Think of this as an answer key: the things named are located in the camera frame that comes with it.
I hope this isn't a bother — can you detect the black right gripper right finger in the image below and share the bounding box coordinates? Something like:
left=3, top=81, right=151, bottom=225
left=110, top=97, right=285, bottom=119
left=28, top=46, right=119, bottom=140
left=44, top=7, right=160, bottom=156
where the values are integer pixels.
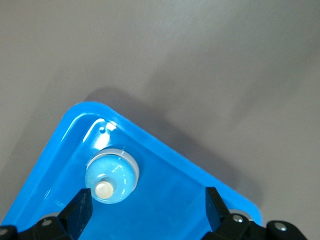
left=203, top=186, right=310, bottom=240

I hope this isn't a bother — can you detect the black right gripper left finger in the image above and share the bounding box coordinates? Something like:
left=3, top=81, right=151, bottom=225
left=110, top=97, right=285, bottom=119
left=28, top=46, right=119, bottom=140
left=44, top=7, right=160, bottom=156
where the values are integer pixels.
left=0, top=187, right=94, bottom=240

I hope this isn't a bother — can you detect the light blue service bell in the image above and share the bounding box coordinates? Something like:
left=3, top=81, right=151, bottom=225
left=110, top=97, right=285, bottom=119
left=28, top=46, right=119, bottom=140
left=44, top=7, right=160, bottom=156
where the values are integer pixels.
left=84, top=147, right=140, bottom=205

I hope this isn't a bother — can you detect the blue plastic tray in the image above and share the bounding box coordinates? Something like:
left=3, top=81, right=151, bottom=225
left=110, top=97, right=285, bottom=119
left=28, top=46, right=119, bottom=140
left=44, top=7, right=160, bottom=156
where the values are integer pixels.
left=0, top=100, right=263, bottom=240

